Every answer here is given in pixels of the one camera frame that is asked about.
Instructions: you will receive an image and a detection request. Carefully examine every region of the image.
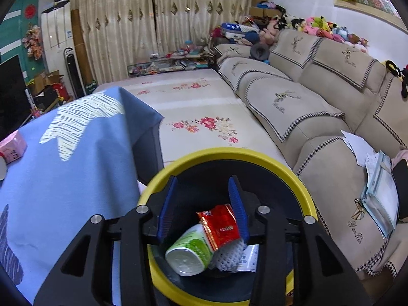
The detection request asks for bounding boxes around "grey round cushion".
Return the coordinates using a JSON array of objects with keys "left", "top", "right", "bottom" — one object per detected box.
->
[{"left": 250, "top": 43, "right": 271, "bottom": 60}]

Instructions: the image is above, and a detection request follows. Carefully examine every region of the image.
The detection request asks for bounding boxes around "black television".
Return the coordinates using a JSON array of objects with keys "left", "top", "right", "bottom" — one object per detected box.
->
[{"left": 0, "top": 54, "right": 32, "bottom": 133}]

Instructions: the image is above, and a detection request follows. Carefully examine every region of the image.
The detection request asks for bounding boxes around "blue tablecloth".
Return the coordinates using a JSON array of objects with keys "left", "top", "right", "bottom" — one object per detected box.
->
[{"left": 0, "top": 87, "right": 164, "bottom": 305}]

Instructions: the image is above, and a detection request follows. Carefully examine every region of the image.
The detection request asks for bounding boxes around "row of plush toys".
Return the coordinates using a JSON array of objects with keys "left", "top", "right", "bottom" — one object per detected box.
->
[{"left": 258, "top": 13, "right": 370, "bottom": 53}]

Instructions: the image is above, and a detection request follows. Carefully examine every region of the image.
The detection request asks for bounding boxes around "stack of papers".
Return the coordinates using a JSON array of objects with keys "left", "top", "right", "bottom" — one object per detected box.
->
[{"left": 341, "top": 130, "right": 400, "bottom": 238}]

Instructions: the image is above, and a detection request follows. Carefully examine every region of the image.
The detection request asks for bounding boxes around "beige sofa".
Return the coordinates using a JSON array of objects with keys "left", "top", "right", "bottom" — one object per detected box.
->
[{"left": 212, "top": 29, "right": 408, "bottom": 281}]

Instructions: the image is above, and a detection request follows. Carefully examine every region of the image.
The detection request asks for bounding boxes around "red bag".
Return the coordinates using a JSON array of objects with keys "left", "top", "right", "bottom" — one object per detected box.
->
[{"left": 51, "top": 83, "right": 69, "bottom": 101}]

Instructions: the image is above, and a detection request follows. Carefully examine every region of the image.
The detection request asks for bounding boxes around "red snack packet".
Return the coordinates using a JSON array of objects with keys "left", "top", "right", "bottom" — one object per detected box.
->
[{"left": 197, "top": 203, "right": 241, "bottom": 252}]

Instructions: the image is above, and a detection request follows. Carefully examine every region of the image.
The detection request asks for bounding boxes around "low rack with toys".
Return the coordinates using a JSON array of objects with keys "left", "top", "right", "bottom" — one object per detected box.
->
[{"left": 127, "top": 46, "right": 218, "bottom": 77}]

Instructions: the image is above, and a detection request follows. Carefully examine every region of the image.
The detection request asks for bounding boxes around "blue star pillow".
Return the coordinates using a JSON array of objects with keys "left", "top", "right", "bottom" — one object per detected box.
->
[{"left": 221, "top": 22, "right": 252, "bottom": 36}]

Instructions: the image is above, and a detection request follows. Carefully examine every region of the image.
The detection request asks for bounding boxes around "green and white bottle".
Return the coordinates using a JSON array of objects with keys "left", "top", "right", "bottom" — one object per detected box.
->
[{"left": 165, "top": 224, "right": 214, "bottom": 276}]

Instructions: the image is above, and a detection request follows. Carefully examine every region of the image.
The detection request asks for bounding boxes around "white foam fruit net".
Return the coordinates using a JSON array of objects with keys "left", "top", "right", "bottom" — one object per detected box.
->
[{"left": 209, "top": 237, "right": 247, "bottom": 273}]

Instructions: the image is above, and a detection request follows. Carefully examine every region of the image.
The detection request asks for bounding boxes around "pink carton box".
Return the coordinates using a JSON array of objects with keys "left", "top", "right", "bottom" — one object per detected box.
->
[{"left": 0, "top": 131, "right": 28, "bottom": 165}]

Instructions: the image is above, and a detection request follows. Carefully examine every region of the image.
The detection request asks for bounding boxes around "beige patterned curtain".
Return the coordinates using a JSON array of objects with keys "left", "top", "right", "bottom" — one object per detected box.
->
[
  {"left": 68, "top": 0, "right": 157, "bottom": 85},
  {"left": 153, "top": 0, "right": 256, "bottom": 55}
]

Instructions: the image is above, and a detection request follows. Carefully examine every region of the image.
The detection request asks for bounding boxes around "open cardboard box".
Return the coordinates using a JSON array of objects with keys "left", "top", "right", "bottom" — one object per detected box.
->
[{"left": 32, "top": 70, "right": 64, "bottom": 97}]

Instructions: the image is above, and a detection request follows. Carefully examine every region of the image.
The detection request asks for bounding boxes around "white standing air conditioner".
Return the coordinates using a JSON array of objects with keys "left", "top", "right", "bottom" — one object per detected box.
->
[{"left": 41, "top": 0, "right": 77, "bottom": 100}]

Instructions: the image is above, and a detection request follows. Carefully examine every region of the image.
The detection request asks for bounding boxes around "floral sofa mat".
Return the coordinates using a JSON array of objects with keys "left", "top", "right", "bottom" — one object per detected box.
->
[{"left": 92, "top": 68, "right": 292, "bottom": 185}]

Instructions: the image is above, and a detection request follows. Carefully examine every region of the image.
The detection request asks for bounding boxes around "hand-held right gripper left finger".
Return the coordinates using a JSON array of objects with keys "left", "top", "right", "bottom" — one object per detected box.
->
[{"left": 33, "top": 175, "right": 179, "bottom": 306}]

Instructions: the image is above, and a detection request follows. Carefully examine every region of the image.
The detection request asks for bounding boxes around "brown cardboard box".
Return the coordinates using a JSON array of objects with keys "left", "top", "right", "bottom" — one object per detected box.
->
[{"left": 250, "top": 6, "right": 281, "bottom": 18}]

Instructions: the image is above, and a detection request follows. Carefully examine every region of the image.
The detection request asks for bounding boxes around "white printed packet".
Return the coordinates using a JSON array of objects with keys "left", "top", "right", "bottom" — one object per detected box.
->
[{"left": 237, "top": 245, "right": 259, "bottom": 273}]

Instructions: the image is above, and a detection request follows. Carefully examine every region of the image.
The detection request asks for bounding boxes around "black and yellow plush toy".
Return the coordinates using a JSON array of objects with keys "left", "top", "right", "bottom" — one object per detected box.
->
[{"left": 382, "top": 59, "right": 408, "bottom": 99}]

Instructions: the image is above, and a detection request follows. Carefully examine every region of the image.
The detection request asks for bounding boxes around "yellow trash bin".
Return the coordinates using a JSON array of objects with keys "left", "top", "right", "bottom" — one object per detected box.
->
[{"left": 137, "top": 147, "right": 318, "bottom": 305}]

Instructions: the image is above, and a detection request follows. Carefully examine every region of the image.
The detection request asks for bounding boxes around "black tower fan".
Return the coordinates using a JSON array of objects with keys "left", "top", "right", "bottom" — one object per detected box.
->
[{"left": 64, "top": 47, "right": 80, "bottom": 101}]

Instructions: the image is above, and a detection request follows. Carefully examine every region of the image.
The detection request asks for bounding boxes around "brown rolled mat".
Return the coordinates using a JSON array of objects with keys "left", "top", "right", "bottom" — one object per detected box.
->
[{"left": 71, "top": 9, "right": 96, "bottom": 94}]

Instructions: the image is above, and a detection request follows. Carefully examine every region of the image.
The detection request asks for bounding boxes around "hanging artificial flower decoration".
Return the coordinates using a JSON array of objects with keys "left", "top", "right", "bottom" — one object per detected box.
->
[{"left": 22, "top": 22, "right": 44, "bottom": 61}]

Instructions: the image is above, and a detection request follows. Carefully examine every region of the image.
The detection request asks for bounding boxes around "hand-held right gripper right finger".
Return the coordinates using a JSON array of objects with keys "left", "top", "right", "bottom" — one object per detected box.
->
[{"left": 228, "top": 175, "right": 372, "bottom": 306}]

